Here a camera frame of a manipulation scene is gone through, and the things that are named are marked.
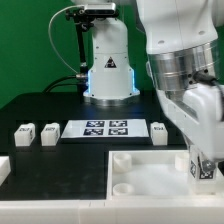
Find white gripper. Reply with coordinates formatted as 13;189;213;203
157;84;224;173

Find black camera on stand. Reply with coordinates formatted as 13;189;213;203
65;3;118;22

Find white obstacle fence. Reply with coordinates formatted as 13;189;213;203
0;152;224;224

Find white sheet with tags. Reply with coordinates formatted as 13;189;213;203
62;119;149;138

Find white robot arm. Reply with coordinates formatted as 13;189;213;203
71;0;224;173

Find black cables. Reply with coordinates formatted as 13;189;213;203
43;75;90;94

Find white square tabletop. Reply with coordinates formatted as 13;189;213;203
106;150;224;200

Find grey cable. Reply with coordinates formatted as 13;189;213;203
48;5;88;78

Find black camera stand pole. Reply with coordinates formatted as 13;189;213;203
76;24;88;93

